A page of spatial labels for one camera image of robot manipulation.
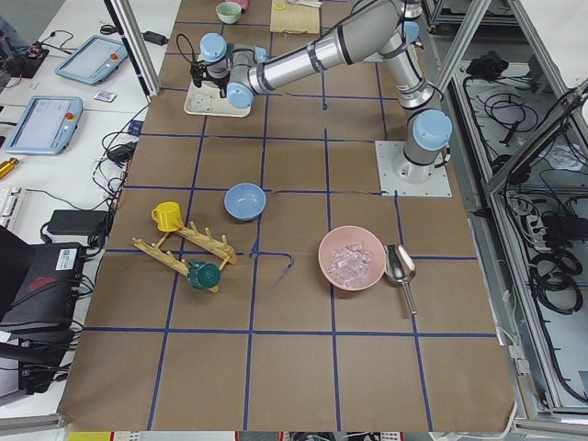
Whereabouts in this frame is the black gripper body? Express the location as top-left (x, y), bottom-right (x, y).
top-left (190, 60), bottom-right (230, 92)

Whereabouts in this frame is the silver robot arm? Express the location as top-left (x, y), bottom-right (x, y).
top-left (189, 1), bottom-right (453, 185)

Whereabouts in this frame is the cream bear tray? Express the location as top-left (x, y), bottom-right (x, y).
top-left (184, 81), bottom-right (254, 118)

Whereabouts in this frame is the black power adapter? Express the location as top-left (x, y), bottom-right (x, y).
top-left (142, 31), bottom-right (169, 46)

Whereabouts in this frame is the light green bowl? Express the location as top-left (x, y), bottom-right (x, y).
top-left (216, 1), bottom-right (242, 25)

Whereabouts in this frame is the pink cloth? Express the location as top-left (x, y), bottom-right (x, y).
top-left (234, 0), bottom-right (250, 11)

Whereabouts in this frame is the teach pendant far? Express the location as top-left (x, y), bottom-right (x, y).
top-left (54, 35), bottom-right (128, 85)

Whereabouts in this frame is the teach pendant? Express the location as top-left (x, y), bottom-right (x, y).
top-left (6, 96), bottom-right (83, 155)
top-left (54, 35), bottom-right (128, 85)

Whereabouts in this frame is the wooden cutting board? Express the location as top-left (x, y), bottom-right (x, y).
top-left (270, 0), bottom-right (322, 34)

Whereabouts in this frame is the blue bowl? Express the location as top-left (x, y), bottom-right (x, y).
top-left (224, 183), bottom-right (266, 221)

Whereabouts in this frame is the yellow cup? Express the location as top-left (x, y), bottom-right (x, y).
top-left (151, 201), bottom-right (184, 232)

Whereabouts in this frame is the teach pendant near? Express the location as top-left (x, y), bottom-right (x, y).
top-left (6, 96), bottom-right (83, 155)

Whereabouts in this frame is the wooden dish rack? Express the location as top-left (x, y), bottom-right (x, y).
top-left (131, 220), bottom-right (239, 294)

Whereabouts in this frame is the black power brick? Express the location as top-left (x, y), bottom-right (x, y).
top-left (40, 209), bottom-right (107, 248)

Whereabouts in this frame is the dark green cup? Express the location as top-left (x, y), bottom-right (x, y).
top-left (187, 259), bottom-right (221, 289)

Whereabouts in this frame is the brass cylinder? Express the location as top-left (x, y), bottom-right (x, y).
top-left (0, 157), bottom-right (20, 179)

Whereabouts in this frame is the pink bowl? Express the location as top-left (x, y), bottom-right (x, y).
top-left (318, 225), bottom-right (386, 291)

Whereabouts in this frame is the black laptop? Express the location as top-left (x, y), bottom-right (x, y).
top-left (1, 227), bottom-right (85, 395)

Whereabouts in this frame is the metal scoop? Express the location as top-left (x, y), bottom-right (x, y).
top-left (384, 244), bottom-right (417, 315)

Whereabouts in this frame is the aluminium frame post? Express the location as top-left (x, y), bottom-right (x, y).
top-left (104, 0), bottom-right (161, 98)

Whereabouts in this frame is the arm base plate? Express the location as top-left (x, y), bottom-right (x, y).
top-left (375, 141), bottom-right (452, 198)

